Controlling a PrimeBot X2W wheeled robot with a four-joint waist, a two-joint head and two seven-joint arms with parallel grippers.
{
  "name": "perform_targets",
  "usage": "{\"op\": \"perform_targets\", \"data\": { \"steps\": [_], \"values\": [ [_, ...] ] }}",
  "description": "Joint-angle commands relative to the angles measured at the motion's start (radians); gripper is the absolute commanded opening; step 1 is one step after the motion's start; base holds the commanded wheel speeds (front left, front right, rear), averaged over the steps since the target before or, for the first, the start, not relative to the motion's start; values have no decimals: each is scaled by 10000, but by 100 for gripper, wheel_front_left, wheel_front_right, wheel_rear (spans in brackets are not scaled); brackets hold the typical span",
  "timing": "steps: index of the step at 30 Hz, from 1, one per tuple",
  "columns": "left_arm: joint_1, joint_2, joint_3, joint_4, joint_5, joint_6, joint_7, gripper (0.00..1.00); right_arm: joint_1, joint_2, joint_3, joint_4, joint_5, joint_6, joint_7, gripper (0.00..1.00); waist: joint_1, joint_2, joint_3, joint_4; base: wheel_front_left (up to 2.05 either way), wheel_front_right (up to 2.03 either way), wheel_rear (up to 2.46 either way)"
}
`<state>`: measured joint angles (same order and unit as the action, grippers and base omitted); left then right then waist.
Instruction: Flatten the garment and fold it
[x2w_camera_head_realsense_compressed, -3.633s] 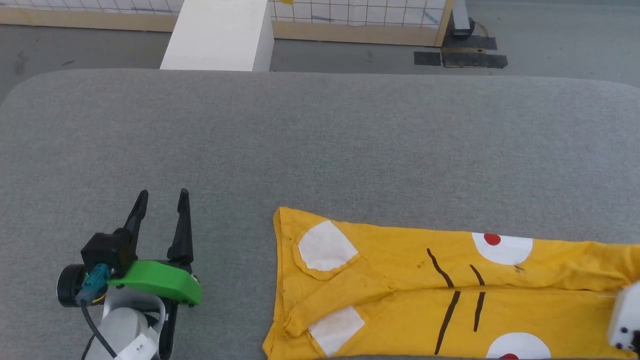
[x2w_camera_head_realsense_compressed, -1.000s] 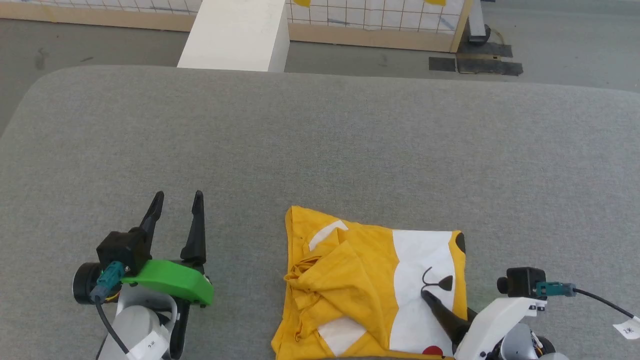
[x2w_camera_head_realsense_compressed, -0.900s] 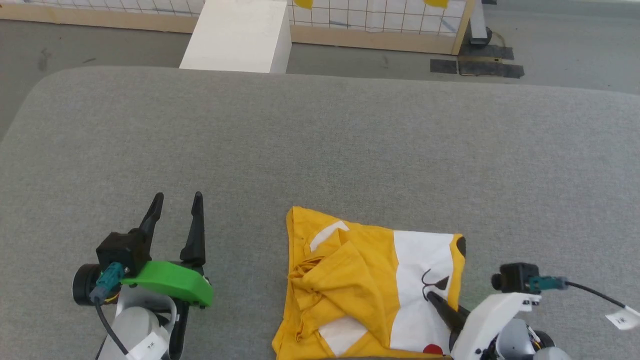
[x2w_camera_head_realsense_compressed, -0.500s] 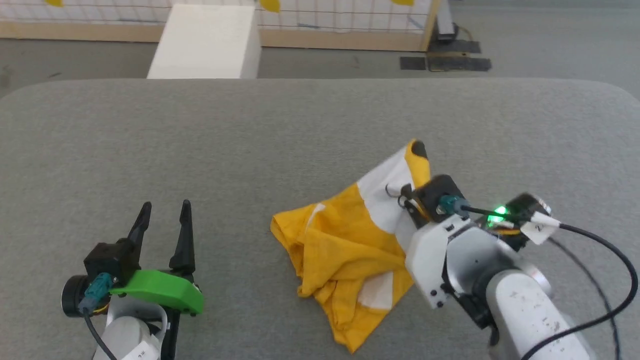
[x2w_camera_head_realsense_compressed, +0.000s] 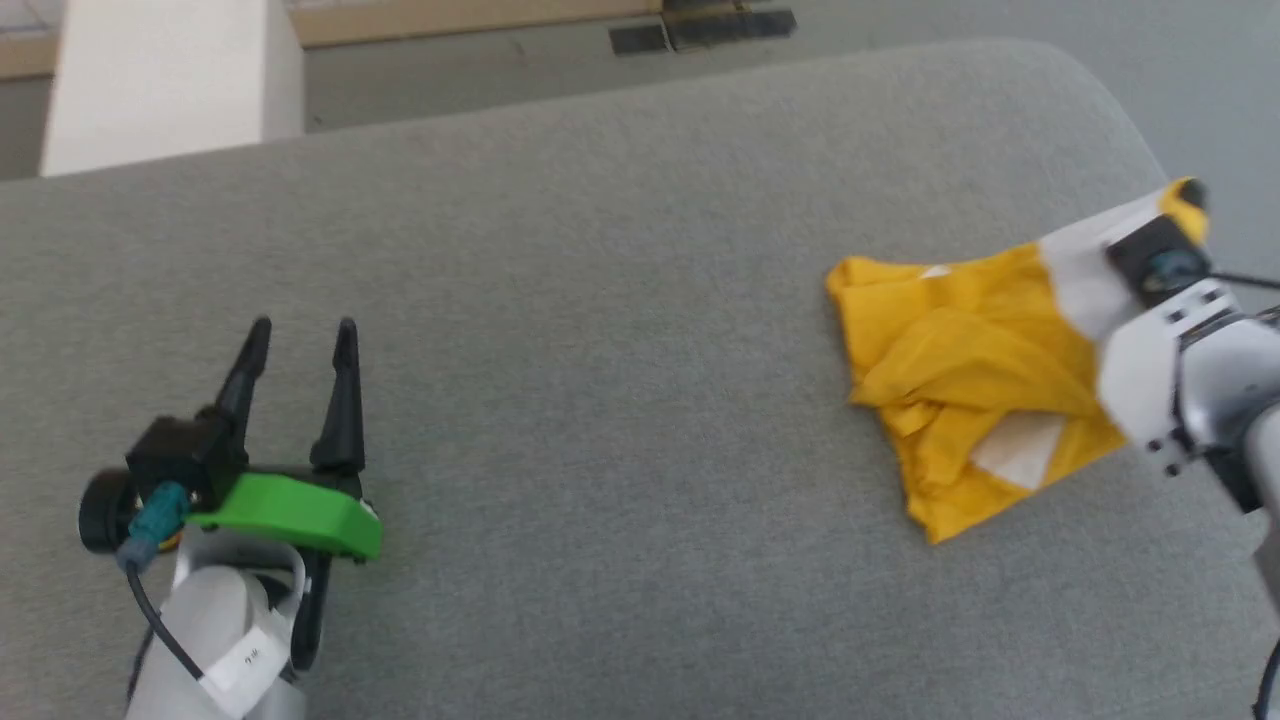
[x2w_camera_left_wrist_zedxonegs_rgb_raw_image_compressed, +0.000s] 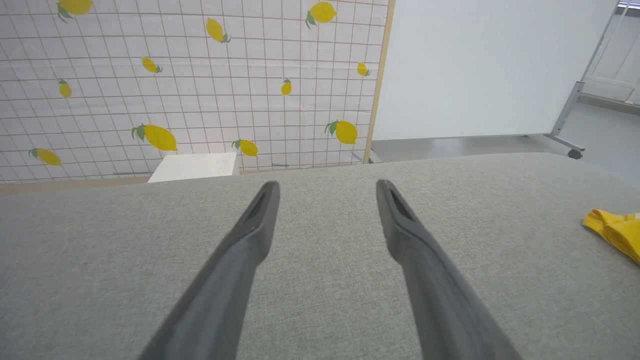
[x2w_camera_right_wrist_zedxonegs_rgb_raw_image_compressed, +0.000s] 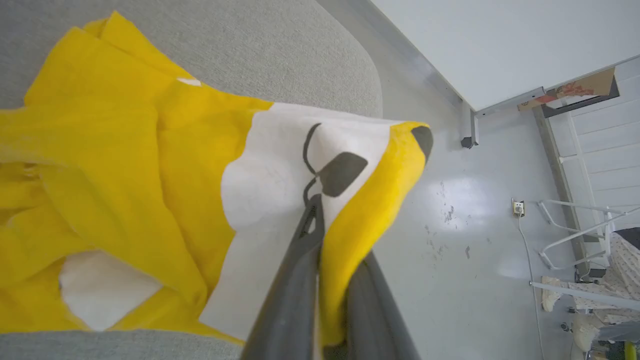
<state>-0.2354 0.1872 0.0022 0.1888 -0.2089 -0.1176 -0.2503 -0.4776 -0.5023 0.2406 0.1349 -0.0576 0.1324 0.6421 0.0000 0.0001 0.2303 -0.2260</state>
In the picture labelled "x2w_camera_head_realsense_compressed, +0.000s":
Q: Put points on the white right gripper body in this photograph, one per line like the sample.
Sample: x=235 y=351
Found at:
x=1085 y=270

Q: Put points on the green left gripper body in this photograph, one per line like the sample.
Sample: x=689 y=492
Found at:
x=300 y=510

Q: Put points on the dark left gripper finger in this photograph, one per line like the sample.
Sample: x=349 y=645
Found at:
x=240 y=400
x=343 y=420

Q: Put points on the yellow cartoon face garment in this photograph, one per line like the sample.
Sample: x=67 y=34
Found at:
x=960 y=370

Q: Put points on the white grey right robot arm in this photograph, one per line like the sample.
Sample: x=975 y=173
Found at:
x=1180 y=380

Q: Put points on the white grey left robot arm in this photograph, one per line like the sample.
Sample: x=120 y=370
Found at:
x=210 y=620

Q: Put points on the black left gripper motor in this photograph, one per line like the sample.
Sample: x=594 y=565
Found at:
x=105 y=510

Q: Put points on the grey fabric sofa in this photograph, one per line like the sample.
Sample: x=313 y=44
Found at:
x=600 y=350

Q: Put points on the white rectangular box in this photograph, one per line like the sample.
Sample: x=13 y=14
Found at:
x=170 y=80

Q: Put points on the lemon print grid partition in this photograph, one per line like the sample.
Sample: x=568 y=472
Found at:
x=450 y=20

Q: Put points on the black floor plates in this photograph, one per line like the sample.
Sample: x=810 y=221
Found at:
x=700 y=28

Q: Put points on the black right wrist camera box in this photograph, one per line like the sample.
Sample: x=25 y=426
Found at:
x=1160 y=255

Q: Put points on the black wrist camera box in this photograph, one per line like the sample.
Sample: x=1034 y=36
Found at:
x=180 y=455
x=1160 y=255

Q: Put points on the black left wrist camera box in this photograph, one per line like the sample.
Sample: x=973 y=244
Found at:
x=180 y=455

